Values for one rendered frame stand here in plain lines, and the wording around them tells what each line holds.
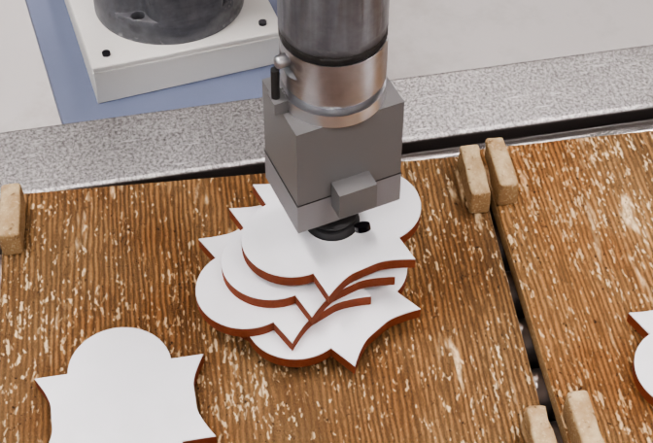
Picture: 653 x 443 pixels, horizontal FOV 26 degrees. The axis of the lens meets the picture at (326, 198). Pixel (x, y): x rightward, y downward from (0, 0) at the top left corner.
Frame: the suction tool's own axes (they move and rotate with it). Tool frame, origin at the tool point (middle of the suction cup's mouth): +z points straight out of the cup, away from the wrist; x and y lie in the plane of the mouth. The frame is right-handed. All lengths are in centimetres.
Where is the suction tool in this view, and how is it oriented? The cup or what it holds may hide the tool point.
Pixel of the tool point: (331, 228)
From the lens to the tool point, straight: 111.5
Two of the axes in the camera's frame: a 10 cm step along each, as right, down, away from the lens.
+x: -4.1, -6.8, 6.1
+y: 9.1, -3.0, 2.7
